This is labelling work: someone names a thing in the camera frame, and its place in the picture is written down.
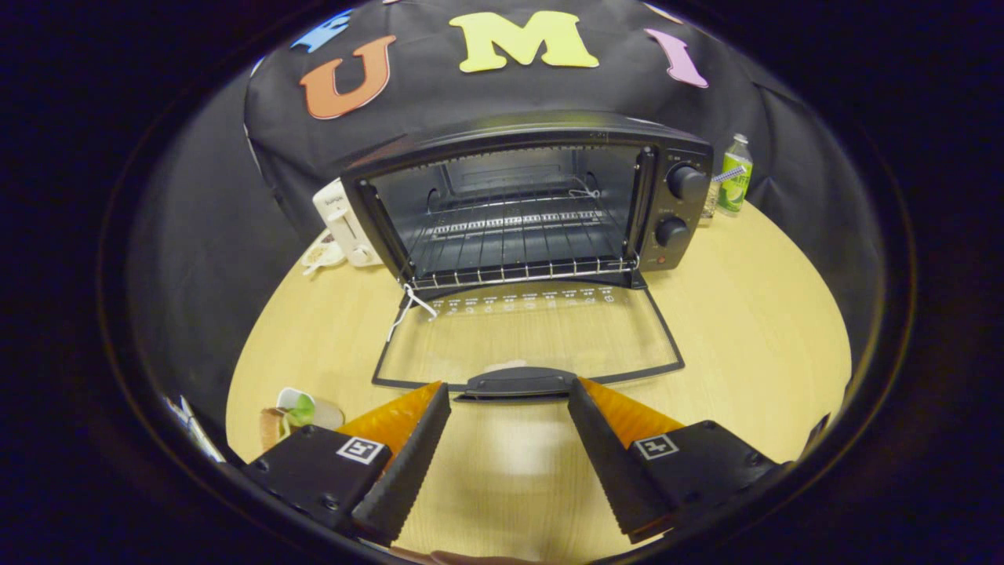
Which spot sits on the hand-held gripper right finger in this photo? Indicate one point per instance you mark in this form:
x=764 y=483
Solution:
x=612 y=471

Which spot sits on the toast sandwich with lettuce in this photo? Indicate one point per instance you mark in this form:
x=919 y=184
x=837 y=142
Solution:
x=284 y=420

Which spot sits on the white plate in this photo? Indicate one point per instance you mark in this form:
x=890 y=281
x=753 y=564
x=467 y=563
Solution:
x=325 y=412

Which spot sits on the white pop-up toaster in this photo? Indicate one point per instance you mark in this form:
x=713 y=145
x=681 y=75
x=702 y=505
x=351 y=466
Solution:
x=345 y=224

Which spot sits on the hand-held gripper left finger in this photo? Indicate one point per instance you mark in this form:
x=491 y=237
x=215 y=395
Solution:
x=408 y=471

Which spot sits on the small glass jar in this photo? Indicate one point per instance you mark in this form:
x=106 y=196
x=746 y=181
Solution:
x=712 y=200

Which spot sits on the green label drink bottle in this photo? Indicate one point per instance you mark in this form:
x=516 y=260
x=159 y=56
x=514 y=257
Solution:
x=736 y=176

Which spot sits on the black backdrop cloth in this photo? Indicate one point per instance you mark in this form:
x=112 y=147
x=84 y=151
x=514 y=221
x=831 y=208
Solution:
x=196 y=235

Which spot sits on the black toaster oven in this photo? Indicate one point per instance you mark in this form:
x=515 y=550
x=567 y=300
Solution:
x=682 y=212

